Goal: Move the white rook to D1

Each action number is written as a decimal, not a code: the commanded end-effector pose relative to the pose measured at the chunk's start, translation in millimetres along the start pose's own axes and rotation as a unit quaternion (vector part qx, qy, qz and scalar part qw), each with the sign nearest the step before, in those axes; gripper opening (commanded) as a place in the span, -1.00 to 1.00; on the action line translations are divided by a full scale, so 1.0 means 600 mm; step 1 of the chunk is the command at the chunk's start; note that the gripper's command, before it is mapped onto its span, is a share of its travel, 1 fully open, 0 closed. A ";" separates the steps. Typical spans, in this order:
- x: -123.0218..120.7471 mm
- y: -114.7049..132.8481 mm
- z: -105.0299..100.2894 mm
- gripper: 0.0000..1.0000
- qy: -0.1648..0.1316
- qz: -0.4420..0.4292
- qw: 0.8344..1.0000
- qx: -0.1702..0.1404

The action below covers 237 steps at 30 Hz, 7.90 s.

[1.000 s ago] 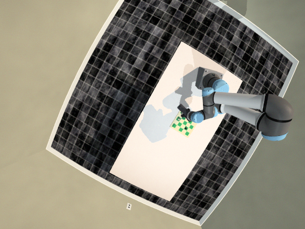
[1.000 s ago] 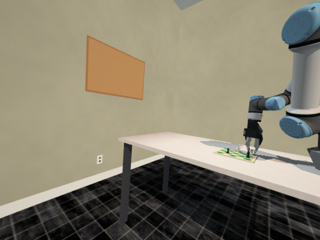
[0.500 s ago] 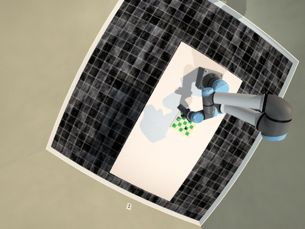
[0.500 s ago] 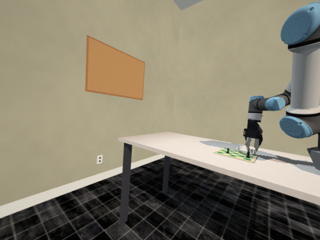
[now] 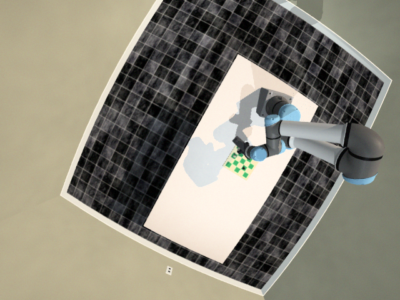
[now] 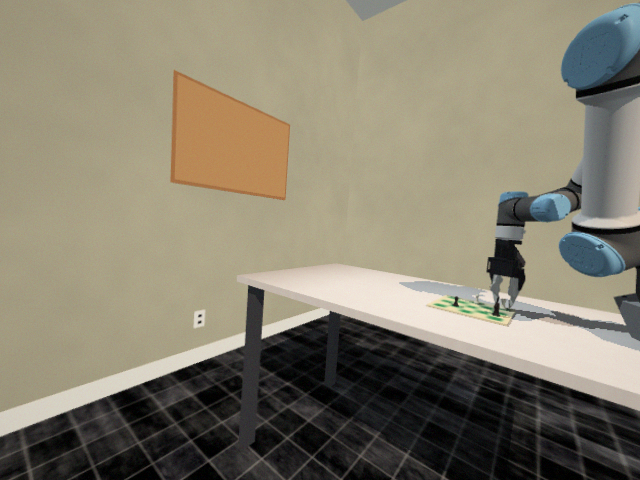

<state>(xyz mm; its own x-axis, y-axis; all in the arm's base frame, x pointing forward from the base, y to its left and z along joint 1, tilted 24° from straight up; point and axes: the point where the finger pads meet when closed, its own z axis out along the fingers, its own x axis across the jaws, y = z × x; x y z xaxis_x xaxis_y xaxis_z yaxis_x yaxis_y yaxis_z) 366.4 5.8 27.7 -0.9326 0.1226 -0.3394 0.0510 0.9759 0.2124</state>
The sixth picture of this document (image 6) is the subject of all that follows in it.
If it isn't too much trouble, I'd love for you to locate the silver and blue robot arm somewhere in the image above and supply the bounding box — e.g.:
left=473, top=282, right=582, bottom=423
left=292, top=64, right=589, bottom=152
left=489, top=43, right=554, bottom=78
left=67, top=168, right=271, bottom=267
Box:
left=495, top=2, right=640, bottom=301

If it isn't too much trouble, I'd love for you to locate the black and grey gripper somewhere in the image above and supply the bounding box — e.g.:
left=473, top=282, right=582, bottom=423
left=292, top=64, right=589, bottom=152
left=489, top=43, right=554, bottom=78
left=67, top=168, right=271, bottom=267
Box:
left=486, top=239, right=525, bottom=308

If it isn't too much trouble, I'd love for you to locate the green and cream chessboard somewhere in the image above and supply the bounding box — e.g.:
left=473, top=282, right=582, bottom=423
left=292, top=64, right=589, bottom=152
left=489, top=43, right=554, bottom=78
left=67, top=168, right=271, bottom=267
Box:
left=427, top=295, right=516, bottom=326

